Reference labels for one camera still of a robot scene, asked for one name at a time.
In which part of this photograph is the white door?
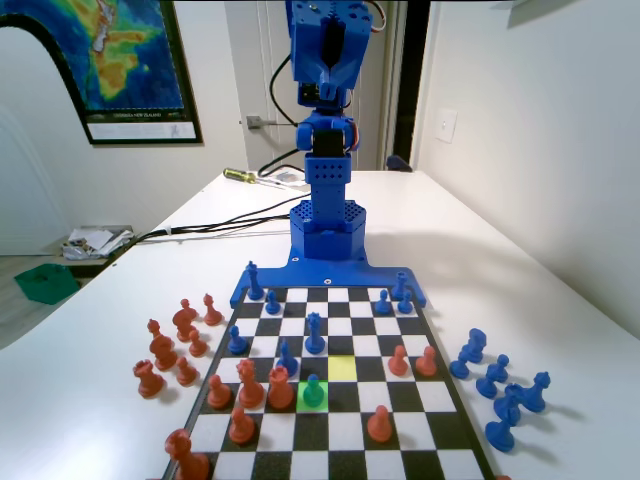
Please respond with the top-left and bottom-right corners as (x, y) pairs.
(224, 0), (401, 174)

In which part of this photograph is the blue chess king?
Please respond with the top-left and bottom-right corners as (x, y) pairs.
(246, 261), (265, 302)

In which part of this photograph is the green box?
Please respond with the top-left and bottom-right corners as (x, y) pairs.
(10, 263), (82, 307)

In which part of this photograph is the orange chess knight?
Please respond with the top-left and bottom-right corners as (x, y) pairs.
(171, 307), (197, 344)
(148, 335), (178, 373)

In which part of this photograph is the yellow handled screwdriver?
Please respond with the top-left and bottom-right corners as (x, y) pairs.
(222, 167), (289, 190)

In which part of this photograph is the clear plastic packet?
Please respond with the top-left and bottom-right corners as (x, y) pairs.
(269, 168), (307, 191)

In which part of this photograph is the pile of papers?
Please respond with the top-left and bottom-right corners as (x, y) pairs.
(59, 225), (135, 262)

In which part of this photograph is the orange chess queen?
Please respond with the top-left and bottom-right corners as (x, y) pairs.
(234, 358), (266, 412)

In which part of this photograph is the silver door handle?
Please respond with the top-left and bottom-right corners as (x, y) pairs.
(245, 114), (300, 132)

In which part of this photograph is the framed map poster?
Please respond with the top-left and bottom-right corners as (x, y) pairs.
(0, 0), (204, 146)

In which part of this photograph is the black white chess board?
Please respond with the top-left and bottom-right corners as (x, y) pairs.
(162, 285), (499, 480)

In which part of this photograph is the white light switch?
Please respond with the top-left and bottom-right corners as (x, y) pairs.
(434, 106), (460, 145)

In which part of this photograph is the white arched panel black rim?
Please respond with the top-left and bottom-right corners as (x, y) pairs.
(0, 13), (89, 257)

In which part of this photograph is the blue board mount plate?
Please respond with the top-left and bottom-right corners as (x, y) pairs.
(228, 252), (429, 310)

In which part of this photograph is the black table cable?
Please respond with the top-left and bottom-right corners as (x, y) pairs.
(112, 217), (294, 266)
(167, 197), (296, 234)

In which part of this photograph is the blue chess queen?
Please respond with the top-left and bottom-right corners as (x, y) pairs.
(303, 311), (326, 355)

